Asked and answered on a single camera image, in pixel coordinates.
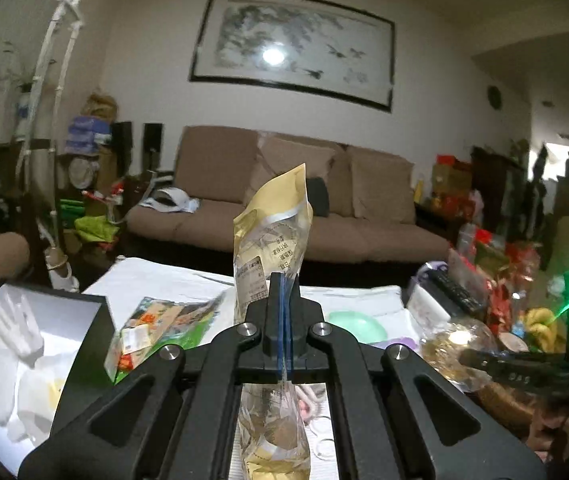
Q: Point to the colourful printed snack packet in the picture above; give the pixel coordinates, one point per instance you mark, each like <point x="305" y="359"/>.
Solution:
<point x="164" y="320"/>

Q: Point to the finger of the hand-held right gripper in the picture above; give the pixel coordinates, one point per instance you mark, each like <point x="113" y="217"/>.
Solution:
<point x="509" y="364"/>

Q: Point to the blue tissue pack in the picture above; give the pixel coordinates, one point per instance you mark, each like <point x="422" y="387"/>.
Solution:
<point x="87" y="135"/>

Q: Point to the white cap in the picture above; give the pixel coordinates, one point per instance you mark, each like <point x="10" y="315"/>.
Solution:
<point x="169" y="199"/>

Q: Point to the black box with white lining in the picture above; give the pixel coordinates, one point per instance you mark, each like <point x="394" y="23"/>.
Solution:
<point x="9" y="360"/>

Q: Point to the clear bag with gold wrappers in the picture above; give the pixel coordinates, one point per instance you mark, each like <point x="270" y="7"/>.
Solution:
<point x="457" y="342"/>

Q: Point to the framed ink painting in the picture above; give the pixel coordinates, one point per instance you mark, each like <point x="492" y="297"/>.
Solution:
<point x="294" y="45"/>

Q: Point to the black remote control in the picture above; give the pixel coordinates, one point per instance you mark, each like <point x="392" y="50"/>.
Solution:
<point x="457" y="290"/>

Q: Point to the white pipe rack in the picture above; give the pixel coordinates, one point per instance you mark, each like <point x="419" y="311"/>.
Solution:
<point x="57" y="110"/>

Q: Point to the bunch of bananas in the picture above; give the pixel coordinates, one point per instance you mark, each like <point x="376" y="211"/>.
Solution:
<point x="539" y="327"/>

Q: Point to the wicker basket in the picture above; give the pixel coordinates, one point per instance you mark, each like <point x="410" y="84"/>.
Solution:
<point x="507" y="405"/>

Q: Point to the black speaker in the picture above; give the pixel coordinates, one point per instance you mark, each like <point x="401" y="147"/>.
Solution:
<point x="152" y="145"/>

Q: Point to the yellow snack packet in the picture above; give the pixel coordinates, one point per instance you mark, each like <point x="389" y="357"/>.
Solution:
<point x="272" y="230"/>

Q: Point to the green round bowl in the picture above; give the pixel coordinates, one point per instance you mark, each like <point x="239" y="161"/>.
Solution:
<point x="357" y="326"/>

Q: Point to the brown sofa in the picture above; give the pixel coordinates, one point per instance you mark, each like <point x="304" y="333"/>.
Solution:
<point x="354" y="220"/>

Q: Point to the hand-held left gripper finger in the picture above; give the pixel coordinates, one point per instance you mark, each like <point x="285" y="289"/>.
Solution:
<point x="280" y="320"/>
<point x="288" y="320"/>

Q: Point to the white table cloth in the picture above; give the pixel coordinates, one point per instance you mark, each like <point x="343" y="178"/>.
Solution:
<point x="164" y="280"/>

